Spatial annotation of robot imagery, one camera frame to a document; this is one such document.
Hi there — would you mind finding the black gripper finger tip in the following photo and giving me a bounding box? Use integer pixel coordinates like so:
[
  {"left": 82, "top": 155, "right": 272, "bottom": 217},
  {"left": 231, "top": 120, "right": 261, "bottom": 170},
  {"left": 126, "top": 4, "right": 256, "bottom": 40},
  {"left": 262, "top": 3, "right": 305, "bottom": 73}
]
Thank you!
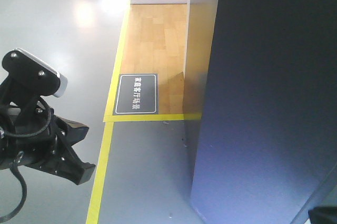
[{"left": 308, "top": 206, "right": 337, "bottom": 224}]

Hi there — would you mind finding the dark floor label sign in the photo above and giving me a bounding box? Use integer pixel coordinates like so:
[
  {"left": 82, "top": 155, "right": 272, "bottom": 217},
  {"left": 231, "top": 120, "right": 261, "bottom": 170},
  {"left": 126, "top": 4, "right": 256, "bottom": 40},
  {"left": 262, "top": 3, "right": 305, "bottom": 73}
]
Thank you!
[{"left": 113, "top": 73, "right": 158, "bottom": 115}]

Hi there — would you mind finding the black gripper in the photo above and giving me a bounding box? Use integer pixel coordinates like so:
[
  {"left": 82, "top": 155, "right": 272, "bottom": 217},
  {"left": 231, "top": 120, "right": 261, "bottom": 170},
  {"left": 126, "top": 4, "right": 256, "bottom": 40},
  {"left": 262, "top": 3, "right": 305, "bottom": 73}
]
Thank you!
[{"left": 1, "top": 76, "right": 96, "bottom": 185}]

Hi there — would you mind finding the grey fridge door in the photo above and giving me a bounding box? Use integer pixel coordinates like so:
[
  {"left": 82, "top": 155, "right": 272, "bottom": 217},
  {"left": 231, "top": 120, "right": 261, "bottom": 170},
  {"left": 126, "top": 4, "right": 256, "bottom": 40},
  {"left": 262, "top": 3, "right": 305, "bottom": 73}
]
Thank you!
[{"left": 191, "top": 0, "right": 336, "bottom": 223}]

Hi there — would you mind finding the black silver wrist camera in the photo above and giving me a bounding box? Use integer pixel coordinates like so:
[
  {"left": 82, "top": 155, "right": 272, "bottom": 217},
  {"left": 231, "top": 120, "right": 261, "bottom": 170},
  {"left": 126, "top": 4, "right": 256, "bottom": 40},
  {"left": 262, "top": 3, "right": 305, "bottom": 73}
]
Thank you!
[{"left": 2, "top": 48, "right": 68, "bottom": 98}]

